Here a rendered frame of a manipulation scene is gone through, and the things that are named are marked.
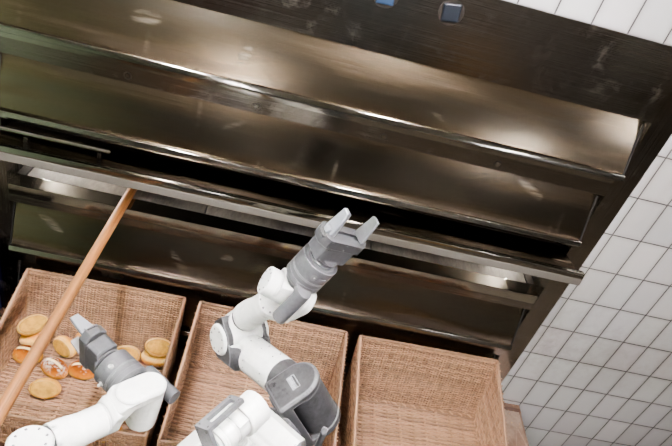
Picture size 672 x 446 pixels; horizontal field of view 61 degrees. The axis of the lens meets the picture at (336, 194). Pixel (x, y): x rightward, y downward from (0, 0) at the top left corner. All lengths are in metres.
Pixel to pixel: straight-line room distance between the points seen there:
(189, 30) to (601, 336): 1.77
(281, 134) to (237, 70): 0.24
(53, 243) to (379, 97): 1.20
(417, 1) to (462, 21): 0.13
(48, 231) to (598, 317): 1.93
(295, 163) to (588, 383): 1.51
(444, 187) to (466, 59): 0.41
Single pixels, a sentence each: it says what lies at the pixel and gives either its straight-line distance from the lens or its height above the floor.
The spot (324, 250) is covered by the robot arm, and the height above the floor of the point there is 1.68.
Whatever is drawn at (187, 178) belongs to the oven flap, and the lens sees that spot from 1.74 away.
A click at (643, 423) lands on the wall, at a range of 2.89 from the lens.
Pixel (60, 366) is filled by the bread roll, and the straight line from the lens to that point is 2.22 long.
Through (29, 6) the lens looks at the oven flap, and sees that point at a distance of 1.73.
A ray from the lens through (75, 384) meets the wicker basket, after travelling 2.24.
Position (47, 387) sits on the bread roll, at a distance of 2.18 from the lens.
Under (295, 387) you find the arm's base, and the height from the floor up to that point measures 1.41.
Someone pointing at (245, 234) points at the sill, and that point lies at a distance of 1.91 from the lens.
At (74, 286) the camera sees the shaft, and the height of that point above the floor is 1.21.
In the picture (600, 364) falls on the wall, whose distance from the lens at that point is 2.50.
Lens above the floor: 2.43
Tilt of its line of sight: 35 degrees down
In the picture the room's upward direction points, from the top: 17 degrees clockwise
